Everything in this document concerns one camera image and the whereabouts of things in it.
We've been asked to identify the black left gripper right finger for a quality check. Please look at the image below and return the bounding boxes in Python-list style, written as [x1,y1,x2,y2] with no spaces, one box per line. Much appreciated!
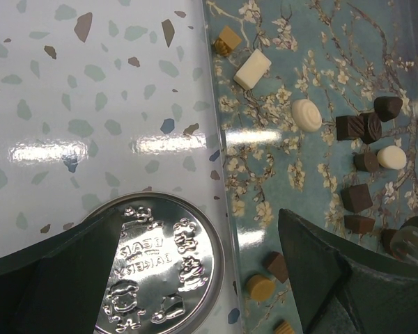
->
[278,209,418,333]

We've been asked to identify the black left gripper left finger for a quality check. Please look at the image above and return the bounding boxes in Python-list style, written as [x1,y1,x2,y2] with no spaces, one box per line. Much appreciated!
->
[0,209,123,333]

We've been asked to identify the metal serving tongs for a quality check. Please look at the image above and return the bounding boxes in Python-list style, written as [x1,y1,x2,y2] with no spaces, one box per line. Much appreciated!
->
[390,216,418,265]

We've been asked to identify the dark rectangular chocolate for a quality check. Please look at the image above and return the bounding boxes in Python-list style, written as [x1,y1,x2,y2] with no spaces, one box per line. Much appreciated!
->
[343,215,376,234]

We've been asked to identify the brown cube chocolate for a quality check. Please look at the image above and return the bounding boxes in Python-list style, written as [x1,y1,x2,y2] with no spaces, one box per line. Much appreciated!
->
[263,251,289,283]

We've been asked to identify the small caramel ridged chocolate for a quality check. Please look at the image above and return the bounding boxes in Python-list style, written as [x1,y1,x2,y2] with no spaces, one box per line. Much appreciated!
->
[273,321,295,334]

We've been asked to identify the caramel round chocolate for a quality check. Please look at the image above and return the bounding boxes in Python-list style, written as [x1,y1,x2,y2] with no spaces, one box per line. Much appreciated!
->
[246,274,275,302]

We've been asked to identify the dark cube chocolate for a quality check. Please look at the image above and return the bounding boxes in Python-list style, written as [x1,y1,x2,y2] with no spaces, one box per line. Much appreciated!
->
[341,184,373,213]

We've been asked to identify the dark round flat chocolate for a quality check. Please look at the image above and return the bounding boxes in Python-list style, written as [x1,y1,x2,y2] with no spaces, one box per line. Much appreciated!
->
[353,152,380,173]

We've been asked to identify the white oval chocolate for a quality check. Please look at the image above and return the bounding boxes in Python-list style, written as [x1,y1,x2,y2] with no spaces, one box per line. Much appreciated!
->
[377,145,407,170]

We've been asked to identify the dark ridged square chocolate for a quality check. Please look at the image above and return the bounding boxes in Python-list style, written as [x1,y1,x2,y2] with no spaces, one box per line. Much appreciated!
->
[336,116,364,141]

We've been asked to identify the dark leaf oval chocolate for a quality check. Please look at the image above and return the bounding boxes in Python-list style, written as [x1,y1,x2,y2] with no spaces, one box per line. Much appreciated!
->
[359,112,382,145]

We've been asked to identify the white round swirl chocolate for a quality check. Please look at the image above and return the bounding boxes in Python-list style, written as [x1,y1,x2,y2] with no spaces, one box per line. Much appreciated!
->
[291,99,322,132]

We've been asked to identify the dark domed chocolate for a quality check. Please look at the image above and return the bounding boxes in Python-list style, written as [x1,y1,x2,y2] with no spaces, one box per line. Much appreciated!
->
[373,96,403,122]

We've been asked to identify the white rectangular chocolate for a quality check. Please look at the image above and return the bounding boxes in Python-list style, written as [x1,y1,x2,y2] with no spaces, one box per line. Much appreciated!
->
[233,49,272,90]

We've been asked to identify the caramel square chocolate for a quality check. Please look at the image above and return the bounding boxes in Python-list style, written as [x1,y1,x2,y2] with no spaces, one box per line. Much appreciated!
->
[213,26,242,56]

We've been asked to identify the silver embossed tin lid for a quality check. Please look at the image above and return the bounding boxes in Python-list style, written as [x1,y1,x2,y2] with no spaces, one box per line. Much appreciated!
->
[90,191,225,333]

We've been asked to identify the floral blue serving tray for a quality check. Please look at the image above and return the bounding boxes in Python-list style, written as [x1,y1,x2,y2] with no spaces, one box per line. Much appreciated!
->
[205,1,418,333]

